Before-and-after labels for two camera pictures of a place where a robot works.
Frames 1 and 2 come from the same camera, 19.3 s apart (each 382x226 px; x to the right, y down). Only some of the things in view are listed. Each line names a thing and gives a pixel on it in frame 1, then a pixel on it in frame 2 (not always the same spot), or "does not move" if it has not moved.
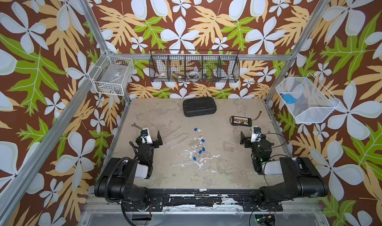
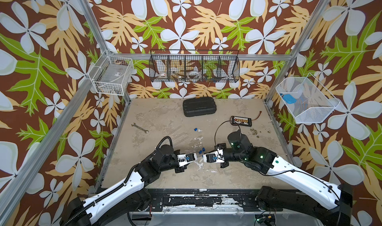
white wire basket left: (110, 74) does not move
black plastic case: (195, 106) does not move
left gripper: (154, 144) → (180, 169)
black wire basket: (194, 65) does not move
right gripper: (242, 139) → (220, 146)
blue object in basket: (289, 99) does not move
